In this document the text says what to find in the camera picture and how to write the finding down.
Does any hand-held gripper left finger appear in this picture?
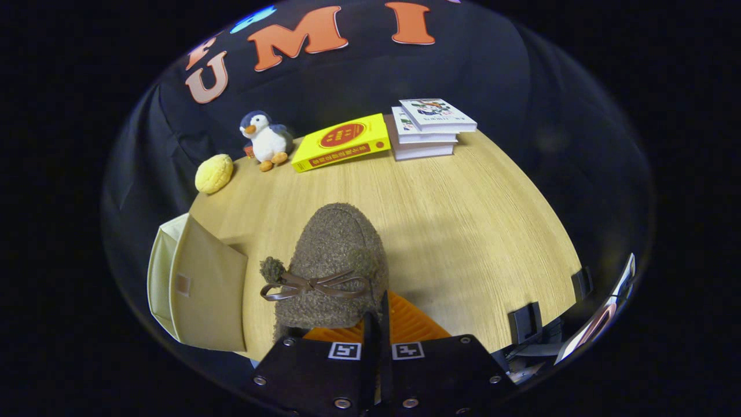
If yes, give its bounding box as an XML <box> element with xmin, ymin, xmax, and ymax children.
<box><xmin>243</xmin><ymin>313</ymin><xmax>380</xmax><ymax>417</ymax></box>

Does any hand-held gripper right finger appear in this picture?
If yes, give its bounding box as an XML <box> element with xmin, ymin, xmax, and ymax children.
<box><xmin>379</xmin><ymin>291</ymin><xmax>516</xmax><ymax>417</ymax></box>

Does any brown fuzzy shoe with bow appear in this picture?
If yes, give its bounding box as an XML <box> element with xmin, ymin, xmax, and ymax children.
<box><xmin>259</xmin><ymin>202</ymin><xmax>390</xmax><ymax>342</ymax></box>

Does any cream fabric storage box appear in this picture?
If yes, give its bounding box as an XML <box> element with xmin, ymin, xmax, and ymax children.
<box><xmin>147</xmin><ymin>213</ymin><xmax>248</xmax><ymax>352</ymax></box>

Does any black table edge clamp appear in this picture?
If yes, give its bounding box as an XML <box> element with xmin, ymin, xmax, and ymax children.
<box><xmin>508</xmin><ymin>301</ymin><xmax>544</xmax><ymax>346</ymax></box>
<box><xmin>571</xmin><ymin>266</ymin><xmax>594</xmax><ymax>302</ymax></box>

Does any yellow book with red circle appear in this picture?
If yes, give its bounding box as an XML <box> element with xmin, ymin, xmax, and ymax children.
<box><xmin>291</xmin><ymin>113</ymin><xmax>392</xmax><ymax>173</ymax></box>

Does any blue white penguin plush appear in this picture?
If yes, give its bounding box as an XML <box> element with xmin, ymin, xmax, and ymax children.
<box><xmin>240</xmin><ymin>110</ymin><xmax>294</xmax><ymax>173</ymax></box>

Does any white book with illustrated cover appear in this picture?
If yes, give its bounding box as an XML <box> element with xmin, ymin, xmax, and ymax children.
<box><xmin>399</xmin><ymin>98</ymin><xmax>478</xmax><ymax>134</ymax></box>

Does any yellow bun plush toy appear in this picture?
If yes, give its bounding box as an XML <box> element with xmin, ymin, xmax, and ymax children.
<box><xmin>195</xmin><ymin>153</ymin><xmax>234</xmax><ymax>195</ymax></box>

